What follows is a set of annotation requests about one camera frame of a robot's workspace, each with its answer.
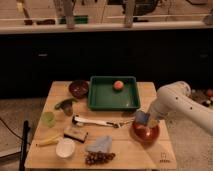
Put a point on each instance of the green and brown vegetable toy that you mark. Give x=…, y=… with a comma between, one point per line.
x=66, y=106

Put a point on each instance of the blue grey cloth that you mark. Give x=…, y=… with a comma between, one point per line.
x=102, y=144

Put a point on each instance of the white handled utensil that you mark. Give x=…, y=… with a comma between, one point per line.
x=77, y=119

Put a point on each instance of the green plastic tray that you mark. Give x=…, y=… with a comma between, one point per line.
x=103, y=97

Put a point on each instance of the black stand post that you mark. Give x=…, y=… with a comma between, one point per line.
x=24, y=143

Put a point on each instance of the bunch of dark grapes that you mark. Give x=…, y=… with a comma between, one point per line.
x=94, y=158

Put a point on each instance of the blue sponge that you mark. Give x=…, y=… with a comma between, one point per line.
x=141, y=117

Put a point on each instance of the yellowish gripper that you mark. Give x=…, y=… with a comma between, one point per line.
x=152, y=122

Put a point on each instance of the metal fork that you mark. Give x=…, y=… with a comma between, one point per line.
x=120, y=124

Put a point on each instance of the light green cup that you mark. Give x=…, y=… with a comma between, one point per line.
x=48, y=119

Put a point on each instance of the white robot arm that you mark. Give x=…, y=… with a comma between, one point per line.
x=176, y=97

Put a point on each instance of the orange-red bowl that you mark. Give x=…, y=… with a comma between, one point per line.
x=144, y=134

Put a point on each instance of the orange fruit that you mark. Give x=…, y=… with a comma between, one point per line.
x=118, y=85

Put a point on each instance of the yellow banana toy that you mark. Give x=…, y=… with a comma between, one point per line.
x=51, y=140

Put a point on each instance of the dark brown bowl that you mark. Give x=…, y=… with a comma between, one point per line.
x=79, y=89

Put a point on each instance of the white small bowl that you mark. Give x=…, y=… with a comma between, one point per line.
x=65, y=148

